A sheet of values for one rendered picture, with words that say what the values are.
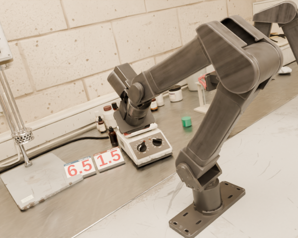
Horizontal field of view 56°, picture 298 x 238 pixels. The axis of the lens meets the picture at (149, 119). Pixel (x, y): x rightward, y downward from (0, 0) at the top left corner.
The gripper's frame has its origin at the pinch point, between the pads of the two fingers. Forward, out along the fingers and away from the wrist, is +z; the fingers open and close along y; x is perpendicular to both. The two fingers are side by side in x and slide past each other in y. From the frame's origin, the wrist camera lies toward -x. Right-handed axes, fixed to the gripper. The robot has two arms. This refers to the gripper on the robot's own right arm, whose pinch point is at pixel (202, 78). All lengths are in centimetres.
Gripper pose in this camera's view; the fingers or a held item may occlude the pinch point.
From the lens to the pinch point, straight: 125.2
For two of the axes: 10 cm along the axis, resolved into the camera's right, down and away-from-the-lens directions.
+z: -5.0, -2.1, 8.4
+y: -8.5, 3.3, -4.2
